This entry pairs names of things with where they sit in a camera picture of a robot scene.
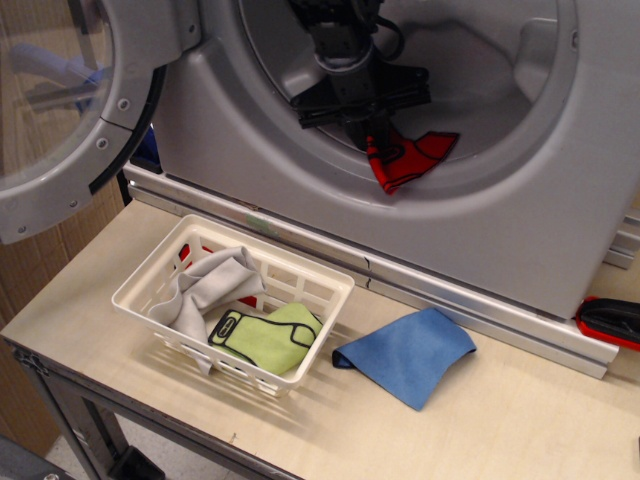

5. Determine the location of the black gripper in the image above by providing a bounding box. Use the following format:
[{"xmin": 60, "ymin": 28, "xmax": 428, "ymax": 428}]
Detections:
[{"xmin": 290, "ymin": 57, "xmax": 431, "ymax": 152}]

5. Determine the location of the red cloth with black outline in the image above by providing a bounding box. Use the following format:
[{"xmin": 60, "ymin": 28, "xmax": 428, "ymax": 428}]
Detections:
[{"xmin": 366, "ymin": 129, "xmax": 460, "ymax": 195}]

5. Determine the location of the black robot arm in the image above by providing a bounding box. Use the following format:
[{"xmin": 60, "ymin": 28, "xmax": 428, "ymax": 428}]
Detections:
[{"xmin": 289, "ymin": 1, "xmax": 431, "ymax": 150}]

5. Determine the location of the grey toy washing machine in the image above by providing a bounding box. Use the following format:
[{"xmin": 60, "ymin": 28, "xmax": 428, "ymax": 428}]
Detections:
[{"xmin": 154, "ymin": 1, "xmax": 639, "ymax": 317}]

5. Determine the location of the grey round machine door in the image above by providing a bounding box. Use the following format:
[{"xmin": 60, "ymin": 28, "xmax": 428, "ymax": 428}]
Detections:
[{"xmin": 1, "ymin": 1, "xmax": 201, "ymax": 244}]

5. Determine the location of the grey cloth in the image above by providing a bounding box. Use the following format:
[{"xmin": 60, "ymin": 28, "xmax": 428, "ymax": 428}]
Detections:
[{"xmin": 149, "ymin": 246, "xmax": 265, "ymax": 343}]

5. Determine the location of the white plastic basket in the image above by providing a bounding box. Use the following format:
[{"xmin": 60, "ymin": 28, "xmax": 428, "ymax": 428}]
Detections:
[{"xmin": 112, "ymin": 215, "xmax": 354, "ymax": 397}]

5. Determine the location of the blue cloth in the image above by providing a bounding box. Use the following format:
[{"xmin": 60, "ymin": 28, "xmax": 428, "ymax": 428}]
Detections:
[{"xmin": 332, "ymin": 308, "xmax": 476, "ymax": 411}]

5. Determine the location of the green cloth with black outline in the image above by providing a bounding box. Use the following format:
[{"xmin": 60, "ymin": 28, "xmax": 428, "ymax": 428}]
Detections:
[{"xmin": 208, "ymin": 303, "xmax": 323, "ymax": 375}]

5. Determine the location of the blue object behind door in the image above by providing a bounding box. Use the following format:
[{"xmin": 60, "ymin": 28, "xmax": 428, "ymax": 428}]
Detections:
[{"xmin": 9, "ymin": 43, "xmax": 110, "ymax": 115}]

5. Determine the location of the red and black tool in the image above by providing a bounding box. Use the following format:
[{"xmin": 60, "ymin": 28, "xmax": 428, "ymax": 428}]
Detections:
[{"xmin": 575, "ymin": 297, "xmax": 639, "ymax": 351}]

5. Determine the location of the black floor object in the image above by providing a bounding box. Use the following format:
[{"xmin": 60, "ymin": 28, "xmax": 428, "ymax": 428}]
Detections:
[{"xmin": 108, "ymin": 446, "xmax": 166, "ymax": 480}]

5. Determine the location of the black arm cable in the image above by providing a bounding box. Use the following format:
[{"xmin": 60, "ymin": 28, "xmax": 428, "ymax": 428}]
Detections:
[{"xmin": 374, "ymin": 14, "xmax": 405, "ymax": 61}]

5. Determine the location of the aluminium rail base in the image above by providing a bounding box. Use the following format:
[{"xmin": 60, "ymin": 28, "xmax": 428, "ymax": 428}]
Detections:
[{"xmin": 124, "ymin": 164, "xmax": 620, "ymax": 378}]

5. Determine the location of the metal table frame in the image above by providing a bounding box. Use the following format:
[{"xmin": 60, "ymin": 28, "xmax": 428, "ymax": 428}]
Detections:
[{"xmin": 3, "ymin": 336, "xmax": 296, "ymax": 479}]

